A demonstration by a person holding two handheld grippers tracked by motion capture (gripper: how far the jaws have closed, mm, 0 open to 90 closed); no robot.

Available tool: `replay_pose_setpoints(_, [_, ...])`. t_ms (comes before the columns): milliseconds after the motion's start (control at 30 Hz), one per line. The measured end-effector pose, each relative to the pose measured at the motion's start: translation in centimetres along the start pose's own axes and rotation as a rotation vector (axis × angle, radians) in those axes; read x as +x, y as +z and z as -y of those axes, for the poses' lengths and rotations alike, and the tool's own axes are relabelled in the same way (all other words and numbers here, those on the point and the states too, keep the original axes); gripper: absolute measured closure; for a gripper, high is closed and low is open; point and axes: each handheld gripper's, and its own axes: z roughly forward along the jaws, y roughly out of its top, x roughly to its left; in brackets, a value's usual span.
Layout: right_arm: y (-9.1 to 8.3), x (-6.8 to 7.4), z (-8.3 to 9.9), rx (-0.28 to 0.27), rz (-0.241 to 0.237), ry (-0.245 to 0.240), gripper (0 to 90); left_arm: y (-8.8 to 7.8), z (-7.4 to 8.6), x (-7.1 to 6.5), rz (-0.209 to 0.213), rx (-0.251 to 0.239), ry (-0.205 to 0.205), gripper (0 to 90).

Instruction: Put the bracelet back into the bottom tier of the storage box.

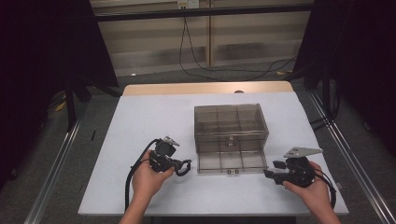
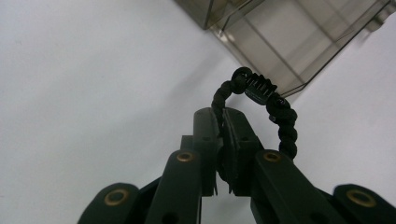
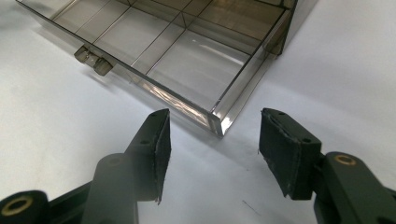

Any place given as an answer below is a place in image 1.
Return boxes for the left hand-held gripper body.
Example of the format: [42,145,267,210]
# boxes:
[148,135,181,174]

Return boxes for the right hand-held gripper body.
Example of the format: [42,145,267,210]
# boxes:
[281,147,324,189]

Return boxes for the black hair tie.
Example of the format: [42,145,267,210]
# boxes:
[175,159,192,177]

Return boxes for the smoky clear drawer box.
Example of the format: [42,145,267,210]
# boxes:
[193,103,270,155]

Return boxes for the person's right hand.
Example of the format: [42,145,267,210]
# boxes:
[282,161,332,213]

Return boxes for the person's left hand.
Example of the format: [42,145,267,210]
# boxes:
[132,149,176,201]

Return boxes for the white table cover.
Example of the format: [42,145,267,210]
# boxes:
[77,91,350,217]

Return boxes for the black stand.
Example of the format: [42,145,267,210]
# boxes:
[310,61,341,131]
[63,77,92,133]

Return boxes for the black curtain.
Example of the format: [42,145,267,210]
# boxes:
[292,0,396,158]
[0,0,120,190]

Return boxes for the black horizontal bar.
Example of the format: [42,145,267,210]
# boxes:
[92,3,315,22]

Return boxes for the left hand-held gripper black cable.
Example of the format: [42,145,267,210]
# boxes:
[123,138,162,213]

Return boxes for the metal floor rail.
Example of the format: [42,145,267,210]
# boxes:
[307,91,396,224]
[23,102,87,224]

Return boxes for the black floor cable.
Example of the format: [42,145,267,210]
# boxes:
[178,17,298,83]
[183,17,298,73]

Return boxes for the white wall outlet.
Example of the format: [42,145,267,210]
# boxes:
[177,0,201,10]

